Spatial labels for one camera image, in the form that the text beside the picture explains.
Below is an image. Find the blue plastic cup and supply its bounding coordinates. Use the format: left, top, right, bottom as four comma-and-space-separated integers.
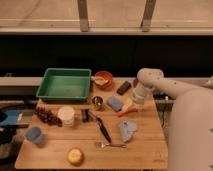
25, 127, 44, 144

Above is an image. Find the small metal cup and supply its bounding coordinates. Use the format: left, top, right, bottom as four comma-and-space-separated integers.
92, 96, 103, 110

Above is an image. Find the yellow round bread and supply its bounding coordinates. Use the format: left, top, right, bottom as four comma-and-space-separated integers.
67, 148, 84, 166

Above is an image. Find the blue sponge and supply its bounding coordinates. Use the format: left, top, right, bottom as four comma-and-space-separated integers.
107, 96, 123, 112

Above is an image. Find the orange bowl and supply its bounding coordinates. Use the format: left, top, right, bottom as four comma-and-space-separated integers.
92, 71, 113, 89

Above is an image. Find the metal fork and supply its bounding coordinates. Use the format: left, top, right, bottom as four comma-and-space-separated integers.
94, 142, 127, 148

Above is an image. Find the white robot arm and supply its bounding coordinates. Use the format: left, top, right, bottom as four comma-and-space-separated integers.
132, 68, 213, 171

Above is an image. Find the bunch of dark grapes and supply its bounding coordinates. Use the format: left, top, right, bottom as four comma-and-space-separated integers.
35, 107, 62, 127

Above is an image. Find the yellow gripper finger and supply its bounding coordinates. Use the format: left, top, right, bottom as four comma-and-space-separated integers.
121, 98, 133, 112

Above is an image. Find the black handled knife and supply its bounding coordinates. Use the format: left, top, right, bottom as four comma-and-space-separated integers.
89, 111, 112, 143

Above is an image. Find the light blue cloth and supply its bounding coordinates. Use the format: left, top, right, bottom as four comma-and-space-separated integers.
119, 121, 138, 142

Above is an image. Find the green plastic tray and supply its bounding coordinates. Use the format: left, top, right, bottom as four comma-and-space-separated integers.
36, 68, 91, 102

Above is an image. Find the dark brown block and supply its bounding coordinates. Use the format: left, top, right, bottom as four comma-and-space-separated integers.
117, 81, 131, 95

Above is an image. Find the blue object at left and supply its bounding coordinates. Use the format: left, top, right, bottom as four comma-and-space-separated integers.
0, 109, 21, 126

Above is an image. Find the purple bowl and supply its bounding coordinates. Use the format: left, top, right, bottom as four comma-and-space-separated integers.
133, 78, 139, 88

